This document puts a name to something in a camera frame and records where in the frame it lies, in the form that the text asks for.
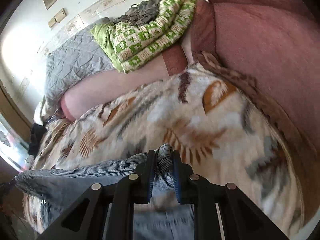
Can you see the black garment on sofa edge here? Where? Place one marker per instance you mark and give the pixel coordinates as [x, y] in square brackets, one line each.
[36, 134]

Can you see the pink and maroon sofa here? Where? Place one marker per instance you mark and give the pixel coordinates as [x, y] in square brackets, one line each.
[274, 41]

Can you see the white patterned pillow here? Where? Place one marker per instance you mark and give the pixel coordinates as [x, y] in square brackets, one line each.
[41, 116]

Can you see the grey quilted pillow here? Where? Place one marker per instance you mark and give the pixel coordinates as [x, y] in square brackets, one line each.
[77, 58]

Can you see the stained glass window door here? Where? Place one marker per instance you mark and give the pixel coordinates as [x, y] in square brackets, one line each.
[15, 133]

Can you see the dark grey crumpled cloth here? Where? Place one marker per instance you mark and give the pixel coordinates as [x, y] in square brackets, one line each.
[140, 14]

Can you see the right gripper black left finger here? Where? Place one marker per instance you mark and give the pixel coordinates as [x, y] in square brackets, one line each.
[106, 211]

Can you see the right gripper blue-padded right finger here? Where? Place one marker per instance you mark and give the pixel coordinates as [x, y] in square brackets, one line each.
[220, 212]

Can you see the green patterned folded blanket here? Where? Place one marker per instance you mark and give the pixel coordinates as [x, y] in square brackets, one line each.
[129, 47]

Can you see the beige wall light switches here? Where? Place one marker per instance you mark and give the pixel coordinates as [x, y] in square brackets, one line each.
[57, 18]

